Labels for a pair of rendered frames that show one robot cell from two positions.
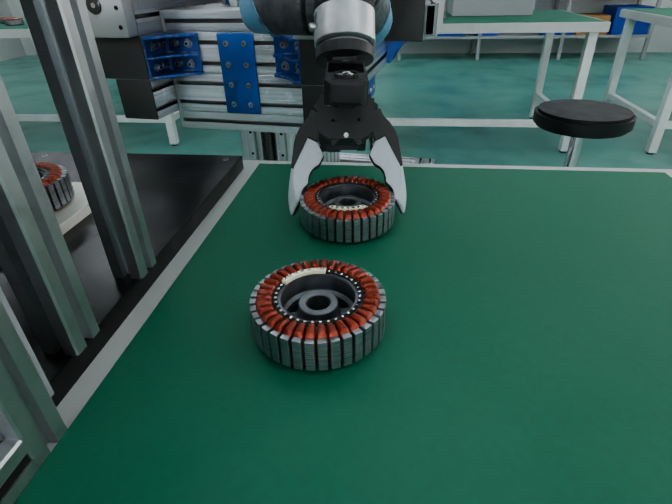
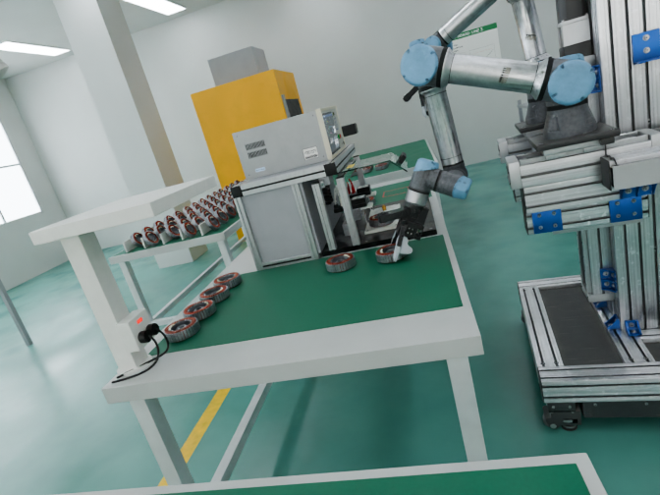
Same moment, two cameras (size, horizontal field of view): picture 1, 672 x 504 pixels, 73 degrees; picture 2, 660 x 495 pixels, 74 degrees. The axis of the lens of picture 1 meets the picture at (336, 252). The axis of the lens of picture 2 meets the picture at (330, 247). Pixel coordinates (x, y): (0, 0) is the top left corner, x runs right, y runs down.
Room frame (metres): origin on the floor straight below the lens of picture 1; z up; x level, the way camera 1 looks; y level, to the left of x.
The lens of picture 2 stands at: (0.44, -1.52, 1.29)
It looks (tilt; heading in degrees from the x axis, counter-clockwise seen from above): 16 degrees down; 96
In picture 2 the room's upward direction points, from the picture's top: 15 degrees counter-clockwise
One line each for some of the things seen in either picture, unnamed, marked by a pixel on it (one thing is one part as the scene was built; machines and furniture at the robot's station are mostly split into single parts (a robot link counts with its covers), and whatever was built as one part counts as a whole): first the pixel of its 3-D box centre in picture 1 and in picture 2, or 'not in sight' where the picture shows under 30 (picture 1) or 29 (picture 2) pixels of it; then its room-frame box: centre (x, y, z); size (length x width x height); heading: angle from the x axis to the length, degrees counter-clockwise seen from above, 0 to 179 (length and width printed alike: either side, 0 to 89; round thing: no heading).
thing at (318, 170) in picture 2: not in sight; (301, 167); (0.19, 0.53, 1.09); 0.68 x 0.44 x 0.05; 82
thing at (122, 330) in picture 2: not in sight; (160, 275); (-0.19, -0.33, 0.98); 0.37 x 0.35 x 0.46; 82
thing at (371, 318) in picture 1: (318, 309); (340, 262); (0.30, 0.02, 0.77); 0.11 x 0.11 x 0.04
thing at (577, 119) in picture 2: not in sight; (568, 117); (1.12, -0.04, 1.09); 0.15 x 0.15 x 0.10
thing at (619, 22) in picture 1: (625, 19); not in sight; (6.27, -3.67, 0.43); 0.42 x 0.42 x 0.30; 82
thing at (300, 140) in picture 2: not in sight; (294, 140); (0.19, 0.54, 1.22); 0.44 x 0.39 x 0.20; 82
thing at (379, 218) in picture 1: (347, 207); (391, 252); (0.49, -0.02, 0.77); 0.11 x 0.11 x 0.04
